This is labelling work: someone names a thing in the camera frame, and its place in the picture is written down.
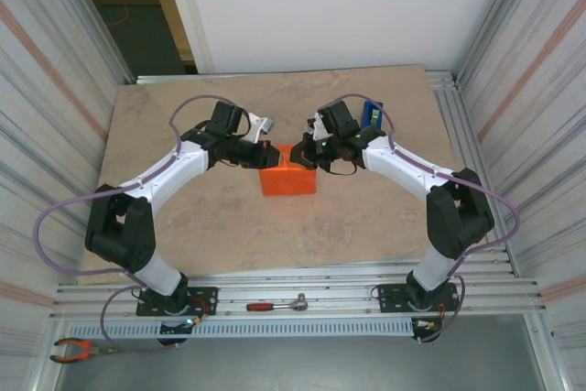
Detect orange cloth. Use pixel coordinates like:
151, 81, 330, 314
257, 144, 319, 199

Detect blue tape dispenser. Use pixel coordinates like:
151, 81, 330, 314
360, 100, 385, 129

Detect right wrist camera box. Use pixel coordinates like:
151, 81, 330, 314
305, 115, 331, 141

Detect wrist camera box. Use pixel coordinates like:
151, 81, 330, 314
248, 113, 277, 144
305, 115, 331, 141

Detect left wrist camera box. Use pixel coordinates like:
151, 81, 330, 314
248, 113, 277, 144

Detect aluminium rear frame rail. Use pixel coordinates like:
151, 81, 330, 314
135, 69, 459, 87

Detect white door frame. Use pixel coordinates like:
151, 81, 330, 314
157, 0, 216, 75

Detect aluminium side frame rail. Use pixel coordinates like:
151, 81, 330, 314
424, 69, 521, 278

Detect red handled ratchet wrench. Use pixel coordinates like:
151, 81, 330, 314
245, 292, 312, 313

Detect orange floor cable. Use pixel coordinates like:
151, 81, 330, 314
105, 4, 131, 29

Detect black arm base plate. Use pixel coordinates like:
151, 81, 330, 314
136, 286, 220, 318
377, 282, 460, 315

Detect aluminium corner post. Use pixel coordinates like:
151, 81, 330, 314
49, 0, 138, 86
455, 0, 550, 88

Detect grey slotted cable duct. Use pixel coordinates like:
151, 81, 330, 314
67, 317, 416, 340

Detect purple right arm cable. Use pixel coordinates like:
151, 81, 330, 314
337, 93, 522, 345

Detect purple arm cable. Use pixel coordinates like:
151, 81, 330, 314
337, 93, 522, 345
33, 94, 242, 356

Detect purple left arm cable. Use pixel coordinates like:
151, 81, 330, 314
33, 94, 242, 356

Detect orange handled pliers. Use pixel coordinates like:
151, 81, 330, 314
49, 337, 124, 364

